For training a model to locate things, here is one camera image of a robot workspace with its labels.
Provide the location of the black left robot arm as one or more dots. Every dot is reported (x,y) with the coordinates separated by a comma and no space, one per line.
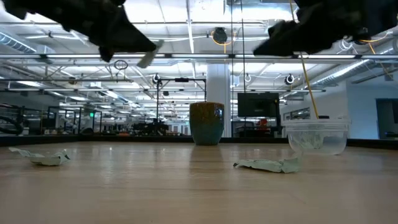
(28,9)

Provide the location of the brown and teal ceramic mug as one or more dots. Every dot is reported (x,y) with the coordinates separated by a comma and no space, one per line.
(206,124)

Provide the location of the dark blue door panel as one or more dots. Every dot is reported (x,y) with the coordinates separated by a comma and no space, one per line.
(385,118)

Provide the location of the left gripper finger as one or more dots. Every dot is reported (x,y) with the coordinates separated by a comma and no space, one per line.
(143,47)
(127,31)

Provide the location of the long pale green wrapper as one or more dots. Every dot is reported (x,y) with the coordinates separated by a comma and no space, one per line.
(267,165)

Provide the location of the black monitor screen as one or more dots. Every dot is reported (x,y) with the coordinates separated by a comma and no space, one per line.
(258,104)

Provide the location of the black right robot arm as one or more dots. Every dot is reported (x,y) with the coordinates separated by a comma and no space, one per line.
(382,15)

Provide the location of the black aluminium table frame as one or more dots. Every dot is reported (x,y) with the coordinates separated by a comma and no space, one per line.
(93,139)

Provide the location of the black metal rig frame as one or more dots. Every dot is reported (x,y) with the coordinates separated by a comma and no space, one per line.
(182,80)

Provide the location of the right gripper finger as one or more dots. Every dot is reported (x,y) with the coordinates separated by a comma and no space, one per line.
(286,46)
(287,29)

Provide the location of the clear plastic bowl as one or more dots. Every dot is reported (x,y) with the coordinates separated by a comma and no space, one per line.
(332,140)

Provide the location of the white building column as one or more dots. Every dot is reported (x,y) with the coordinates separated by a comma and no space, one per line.
(217,84)

